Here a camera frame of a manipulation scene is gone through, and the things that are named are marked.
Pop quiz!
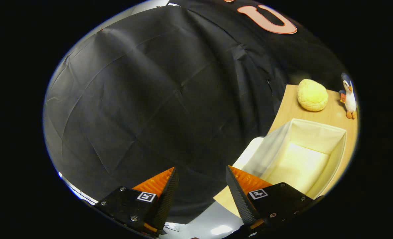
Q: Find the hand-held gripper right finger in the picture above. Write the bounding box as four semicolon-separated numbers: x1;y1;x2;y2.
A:
225;165;324;230

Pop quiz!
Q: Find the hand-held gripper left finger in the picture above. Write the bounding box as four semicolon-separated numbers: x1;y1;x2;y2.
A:
94;167;180;237

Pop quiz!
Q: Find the cream fabric storage box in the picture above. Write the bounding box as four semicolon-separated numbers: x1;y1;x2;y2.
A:
232;118;347;200

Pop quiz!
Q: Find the yellow plush bun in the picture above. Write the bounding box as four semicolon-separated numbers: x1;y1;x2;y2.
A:
297;79;329;112

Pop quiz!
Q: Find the plush penguin toy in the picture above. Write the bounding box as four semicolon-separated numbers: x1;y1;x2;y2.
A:
338;73;357;120

